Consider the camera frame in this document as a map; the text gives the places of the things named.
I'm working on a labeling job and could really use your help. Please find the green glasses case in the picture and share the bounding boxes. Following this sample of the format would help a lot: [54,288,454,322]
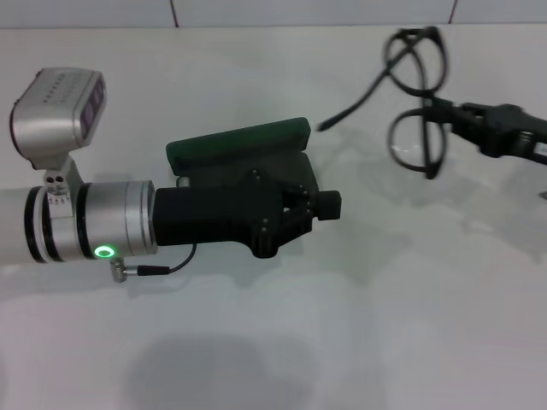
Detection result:
[165,116,321,204]

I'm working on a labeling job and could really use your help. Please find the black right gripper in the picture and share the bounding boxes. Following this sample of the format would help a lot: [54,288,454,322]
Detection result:
[432,97,547,166]

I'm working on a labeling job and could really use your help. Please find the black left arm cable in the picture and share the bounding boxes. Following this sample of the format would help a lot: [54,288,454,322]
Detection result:
[109,243,197,284]

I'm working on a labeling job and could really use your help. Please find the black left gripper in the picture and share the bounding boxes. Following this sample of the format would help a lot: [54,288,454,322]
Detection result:
[153,167,343,261]

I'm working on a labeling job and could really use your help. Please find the black glasses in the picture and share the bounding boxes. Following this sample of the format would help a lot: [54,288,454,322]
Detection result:
[315,26,451,181]

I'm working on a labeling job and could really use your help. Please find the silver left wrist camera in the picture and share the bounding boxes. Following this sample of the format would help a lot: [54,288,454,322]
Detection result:
[10,67,107,202]

